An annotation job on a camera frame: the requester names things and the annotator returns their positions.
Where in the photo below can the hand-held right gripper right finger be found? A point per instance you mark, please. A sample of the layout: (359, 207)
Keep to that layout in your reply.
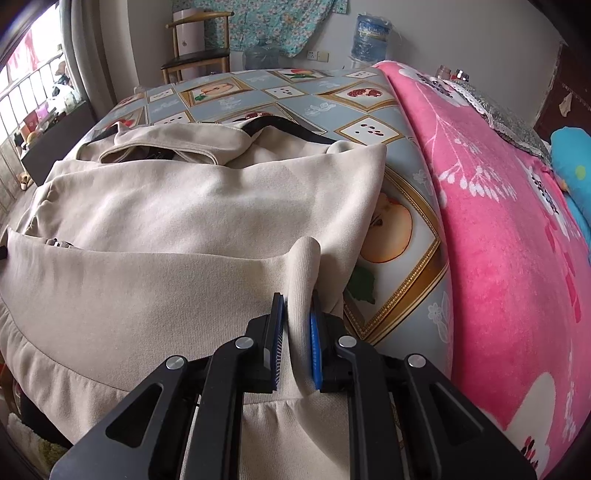
(316, 350)

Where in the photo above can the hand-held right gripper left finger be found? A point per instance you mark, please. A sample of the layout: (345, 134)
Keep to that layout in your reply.
(277, 341)

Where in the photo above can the cream jacket with black trim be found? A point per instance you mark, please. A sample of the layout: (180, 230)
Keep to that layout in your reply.
(161, 207)

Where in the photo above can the pink floral blanket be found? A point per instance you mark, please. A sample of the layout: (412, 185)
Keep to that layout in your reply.
(498, 254)

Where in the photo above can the clear empty water jug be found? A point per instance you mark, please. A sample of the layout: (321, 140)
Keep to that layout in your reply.
(262, 57)

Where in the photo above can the wooden chair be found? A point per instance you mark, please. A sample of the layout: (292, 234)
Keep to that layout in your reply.
(194, 57)

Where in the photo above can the silver cloth with lace trim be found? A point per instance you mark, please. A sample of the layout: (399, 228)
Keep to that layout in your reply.
(503, 115)

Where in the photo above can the blue water bottle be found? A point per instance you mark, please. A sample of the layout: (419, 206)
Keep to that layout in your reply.
(371, 37)

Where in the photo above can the white tall cylinder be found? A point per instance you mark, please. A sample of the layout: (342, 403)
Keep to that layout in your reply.
(187, 27)

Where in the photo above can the blue pillow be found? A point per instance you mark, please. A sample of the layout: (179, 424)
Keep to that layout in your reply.
(572, 147)

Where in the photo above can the pale curtain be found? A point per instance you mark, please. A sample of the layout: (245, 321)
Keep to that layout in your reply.
(87, 55)

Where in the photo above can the white window railing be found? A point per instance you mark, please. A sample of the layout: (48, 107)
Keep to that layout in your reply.
(14, 115)

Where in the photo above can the torn paper sticker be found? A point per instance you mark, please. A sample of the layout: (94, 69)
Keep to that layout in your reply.
(566, 104)

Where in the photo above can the brown door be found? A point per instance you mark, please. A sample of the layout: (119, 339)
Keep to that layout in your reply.
(577, 83)

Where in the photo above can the white wall outlet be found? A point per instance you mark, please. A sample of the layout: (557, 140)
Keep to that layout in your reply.
(317, 56)

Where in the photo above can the teal floral wall cloth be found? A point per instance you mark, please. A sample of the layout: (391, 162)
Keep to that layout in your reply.
(277, 23)

